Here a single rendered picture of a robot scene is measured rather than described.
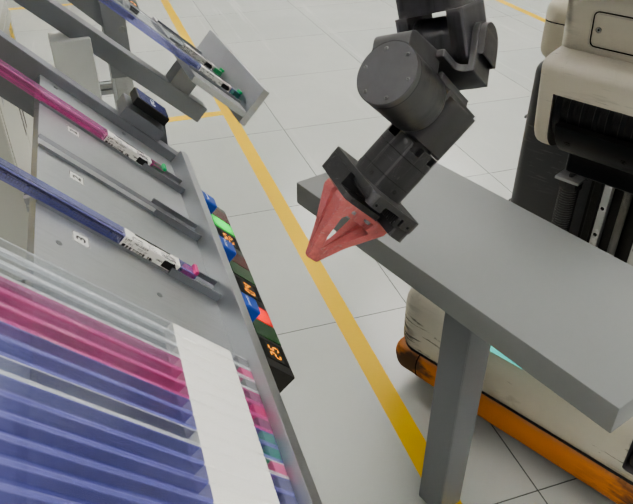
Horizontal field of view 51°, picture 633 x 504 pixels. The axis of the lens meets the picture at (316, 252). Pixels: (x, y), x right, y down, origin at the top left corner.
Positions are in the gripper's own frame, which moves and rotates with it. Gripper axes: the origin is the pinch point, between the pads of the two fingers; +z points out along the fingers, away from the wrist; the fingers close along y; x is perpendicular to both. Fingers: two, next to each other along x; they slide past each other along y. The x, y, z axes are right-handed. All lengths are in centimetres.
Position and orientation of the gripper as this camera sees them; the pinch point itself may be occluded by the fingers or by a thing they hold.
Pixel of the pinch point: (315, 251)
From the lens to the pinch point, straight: 66.1
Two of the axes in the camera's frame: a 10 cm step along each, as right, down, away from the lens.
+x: 6.9, 4.3, 5.9
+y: 3.2, 5.4, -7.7
